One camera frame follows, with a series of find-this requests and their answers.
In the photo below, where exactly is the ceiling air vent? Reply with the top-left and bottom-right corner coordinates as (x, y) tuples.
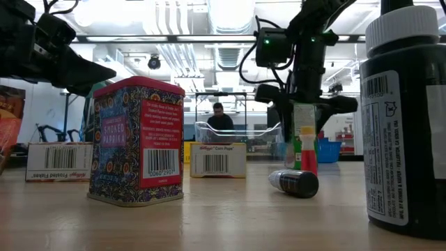
(213, 47), (245, 72)

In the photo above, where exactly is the background shelf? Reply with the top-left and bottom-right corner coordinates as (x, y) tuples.
(334, 129), (356, 155)

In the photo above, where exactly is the Corn Pops mini cereal box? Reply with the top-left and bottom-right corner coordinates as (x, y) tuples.
(190, 142), (247, 179)

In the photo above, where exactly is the orange brown snack bag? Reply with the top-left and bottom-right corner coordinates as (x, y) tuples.
(0, 85), (26, 175)

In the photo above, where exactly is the green mini cereal box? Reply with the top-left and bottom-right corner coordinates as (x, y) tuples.
(284, 102), (318, 171)

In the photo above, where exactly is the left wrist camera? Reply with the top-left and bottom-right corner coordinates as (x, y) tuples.
(36, 13), (77, 46)

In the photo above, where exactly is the black aluminium table frame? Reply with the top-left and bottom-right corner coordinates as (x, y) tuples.
(8, 152), (365, 169)

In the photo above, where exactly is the black beam with light strips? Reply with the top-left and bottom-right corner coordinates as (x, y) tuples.
(71, 33), (367, 45)

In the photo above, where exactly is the silver ceiling duct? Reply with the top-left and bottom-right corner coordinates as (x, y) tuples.
(207, 0), (257, 35)

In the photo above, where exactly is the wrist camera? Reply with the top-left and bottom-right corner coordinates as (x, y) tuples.
(36, 13), (77, 46)
(255, 27), (294, 69)

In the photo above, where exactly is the person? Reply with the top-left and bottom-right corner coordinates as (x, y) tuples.
(207, 102), (236, 144)

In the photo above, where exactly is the blue plastic basket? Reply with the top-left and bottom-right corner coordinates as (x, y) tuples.
(315, 137), (343, 164)

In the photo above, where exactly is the Frosted Flakes mini cereal box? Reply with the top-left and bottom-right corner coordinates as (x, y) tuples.
(25, 142), (94, 183)

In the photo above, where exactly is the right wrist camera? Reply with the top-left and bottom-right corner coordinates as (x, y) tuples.
(255, 27), (294, 69)

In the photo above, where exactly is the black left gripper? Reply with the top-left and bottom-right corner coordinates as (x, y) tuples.
(0, 23), (118, 98)

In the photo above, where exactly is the black-white round cap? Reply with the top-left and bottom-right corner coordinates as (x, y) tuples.
(360, 0), (446, 241)

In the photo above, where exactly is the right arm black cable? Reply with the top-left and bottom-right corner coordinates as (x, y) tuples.
(239, 15), (292, 86)

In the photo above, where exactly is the black monitor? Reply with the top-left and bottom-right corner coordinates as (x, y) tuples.
(267, 105), (278, 129)

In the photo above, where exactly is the clear plastic bin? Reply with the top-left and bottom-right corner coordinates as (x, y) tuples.
(194, 121), (290, 163)

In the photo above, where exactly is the dark background post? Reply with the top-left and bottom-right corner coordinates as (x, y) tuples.
(61, 91), (72, 143)

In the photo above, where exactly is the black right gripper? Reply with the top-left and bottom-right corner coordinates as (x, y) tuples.
(254, 69), (359, 143)

